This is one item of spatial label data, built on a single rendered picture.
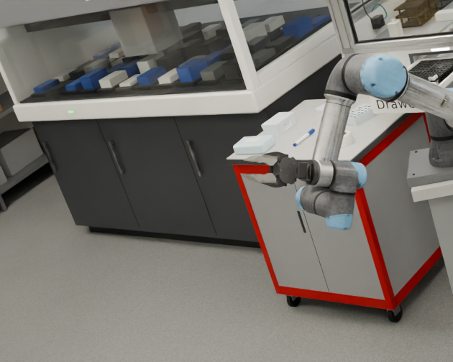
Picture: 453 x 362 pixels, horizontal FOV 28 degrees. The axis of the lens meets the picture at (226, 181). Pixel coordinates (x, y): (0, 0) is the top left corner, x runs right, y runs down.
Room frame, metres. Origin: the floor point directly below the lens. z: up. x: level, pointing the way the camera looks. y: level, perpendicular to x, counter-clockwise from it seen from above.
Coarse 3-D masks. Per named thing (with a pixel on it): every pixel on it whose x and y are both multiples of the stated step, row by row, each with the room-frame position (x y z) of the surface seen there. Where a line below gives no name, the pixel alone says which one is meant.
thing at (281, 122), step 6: (276, 114) 3.65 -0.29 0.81; (282, 114) 3.62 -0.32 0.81; (288, 114) 3.60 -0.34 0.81; (294, 114) 3.60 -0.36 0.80; (270, 120) 3.60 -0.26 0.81; (276, 120) 3.58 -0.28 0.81; (282, 120) 3.55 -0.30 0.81; (288, 120) 3.58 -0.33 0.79; (294, 120) 3.60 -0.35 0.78; (264, 126) 3.58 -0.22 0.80; (270, 126) 3.55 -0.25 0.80; (276, 126) 3.53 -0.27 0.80; (282, 126) 3.54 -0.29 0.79; (288, 126) 3.57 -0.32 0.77; (264, 132) 3.59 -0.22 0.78; (270, 132) 3.56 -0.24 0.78; (276, 132) 3.54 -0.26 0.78; (282, 132) 3.54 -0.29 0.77
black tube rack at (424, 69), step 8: (424, 64) 3.37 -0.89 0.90; (432, 64) 3.34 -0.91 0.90; (440, 64) 3.30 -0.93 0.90; (448, 64) 3.27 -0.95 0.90; (408, 72) 3.34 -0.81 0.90; (416, 72) 3.31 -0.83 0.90; (424, 72) 3.27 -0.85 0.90; (432, 72) 3.24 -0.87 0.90; (440, 72) 3.21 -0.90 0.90; (448, 72) 3.26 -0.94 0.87; (440, 80) 3.20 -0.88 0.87
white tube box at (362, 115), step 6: (360, 108) 3.41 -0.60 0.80; (366, 108) 3.40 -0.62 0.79; (354, 114) 3.38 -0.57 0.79; (360, 114) 3.34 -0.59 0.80; (366, 114) 3.36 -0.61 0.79; (372, 114) 3.37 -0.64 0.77; (348, 120) 3.37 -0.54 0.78; (354, 120) 3.33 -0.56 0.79; (360, 120) 3.34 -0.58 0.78; (366, 120) 3.35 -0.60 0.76
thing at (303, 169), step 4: (300, 164) 2.23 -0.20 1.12; (304, 164) 2.23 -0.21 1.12; (308, 164) 2.26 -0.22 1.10; (300, 168) 2.23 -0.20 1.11; (304, 168) 2.22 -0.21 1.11; (308, 168) 2.23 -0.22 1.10; (296, 172) 2.24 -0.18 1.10; (300, 172) 2.22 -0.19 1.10; (304, 172) 2.22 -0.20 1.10; (308, 172) 2.23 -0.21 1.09; (300, 176) 2.22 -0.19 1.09; (304, 176) 2.22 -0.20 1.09; (308, 176) 2.27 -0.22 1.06; (304, 180) 2.28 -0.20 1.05; (308, 180) 2.29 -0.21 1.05
